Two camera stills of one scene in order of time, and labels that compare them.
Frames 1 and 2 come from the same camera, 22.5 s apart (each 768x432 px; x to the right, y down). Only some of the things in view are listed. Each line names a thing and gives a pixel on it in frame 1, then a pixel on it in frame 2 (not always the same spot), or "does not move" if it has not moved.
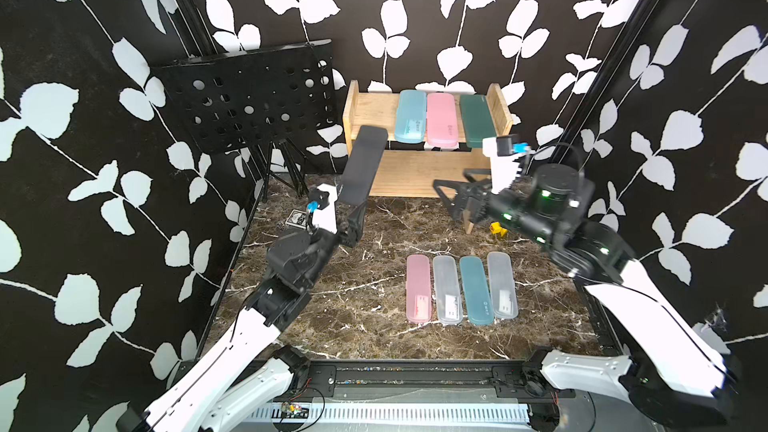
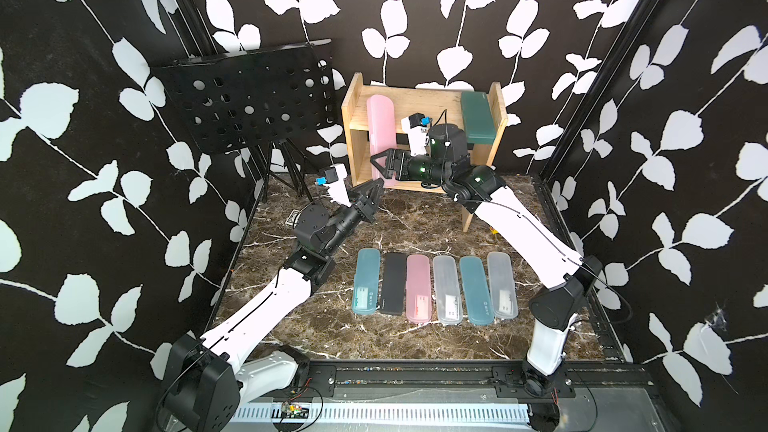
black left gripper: (352, 228) -> (364, 208)
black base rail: (511, 380) does not move
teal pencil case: (477, 291) does not move
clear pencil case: (447, 289) does not move
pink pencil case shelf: (418, 288) does not move
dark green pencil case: (478, 122) does not move
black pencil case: (364, 162) -> (393, 283)
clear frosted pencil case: (503, 290) does not move
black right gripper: (473, 195) -> (395, 160)
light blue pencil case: (411, 117) -> (366, 281)
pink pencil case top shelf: (442, 127) -> (381, 132)
